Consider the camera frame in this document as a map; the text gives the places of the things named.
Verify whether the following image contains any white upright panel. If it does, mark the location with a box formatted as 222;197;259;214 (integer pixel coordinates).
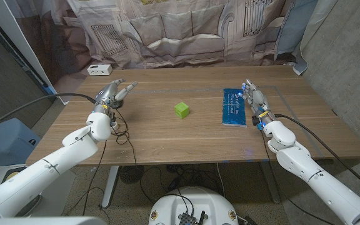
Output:
0;0;70;105

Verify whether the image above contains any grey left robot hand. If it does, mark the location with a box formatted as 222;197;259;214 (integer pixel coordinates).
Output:
92;78;139;116

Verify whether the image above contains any black module with antenna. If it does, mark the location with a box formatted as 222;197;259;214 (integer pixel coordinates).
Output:
177;211;206;225

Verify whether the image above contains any grey table leg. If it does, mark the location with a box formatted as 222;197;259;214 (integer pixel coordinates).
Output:
260;161;281;204

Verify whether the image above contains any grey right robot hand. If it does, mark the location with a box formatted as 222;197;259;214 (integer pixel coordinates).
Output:
241;78;276;126

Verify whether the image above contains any black floor cable tangle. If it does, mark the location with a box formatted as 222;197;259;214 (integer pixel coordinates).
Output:
139;164;226;206

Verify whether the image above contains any blue gel pack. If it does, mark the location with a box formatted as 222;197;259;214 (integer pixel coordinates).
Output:
222;87;248;128

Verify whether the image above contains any round black floor fan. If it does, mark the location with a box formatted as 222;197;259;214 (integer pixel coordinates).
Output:
119;165;145;184

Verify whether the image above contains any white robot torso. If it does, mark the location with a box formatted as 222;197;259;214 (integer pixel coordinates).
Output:
148;186;239;225

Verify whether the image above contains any white power strip box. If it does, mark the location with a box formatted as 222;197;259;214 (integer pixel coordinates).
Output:
86;64;113;76

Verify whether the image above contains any blue-grey bin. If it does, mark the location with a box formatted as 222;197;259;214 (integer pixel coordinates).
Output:
0;117;42;171

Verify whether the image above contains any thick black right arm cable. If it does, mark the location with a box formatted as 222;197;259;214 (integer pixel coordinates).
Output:
274;113;360;198

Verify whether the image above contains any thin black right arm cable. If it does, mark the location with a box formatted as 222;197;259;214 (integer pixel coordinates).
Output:
260;127;336;225

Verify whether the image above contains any printed sofa backdrop curtain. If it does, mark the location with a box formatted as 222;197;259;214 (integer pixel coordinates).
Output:
4;0;339;104

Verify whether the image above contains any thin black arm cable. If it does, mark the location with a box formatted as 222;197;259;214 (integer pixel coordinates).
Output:
260;127;336;225
81;139;109;216

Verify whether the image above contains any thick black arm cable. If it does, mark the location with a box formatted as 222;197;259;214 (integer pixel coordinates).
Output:
274;113;360;198
0;92;99;137

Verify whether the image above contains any white table leg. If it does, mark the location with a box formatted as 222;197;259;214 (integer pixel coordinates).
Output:
101;165;120;208

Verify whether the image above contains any black computer mouse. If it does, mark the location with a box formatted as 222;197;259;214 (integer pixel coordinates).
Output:
110;98;124;110

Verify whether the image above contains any green block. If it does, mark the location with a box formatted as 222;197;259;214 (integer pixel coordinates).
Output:
174;101;190;119

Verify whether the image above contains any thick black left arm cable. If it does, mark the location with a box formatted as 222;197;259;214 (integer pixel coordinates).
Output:
0;92;99;137

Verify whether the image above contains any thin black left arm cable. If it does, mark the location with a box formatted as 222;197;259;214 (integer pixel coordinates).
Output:
81;139;109;216

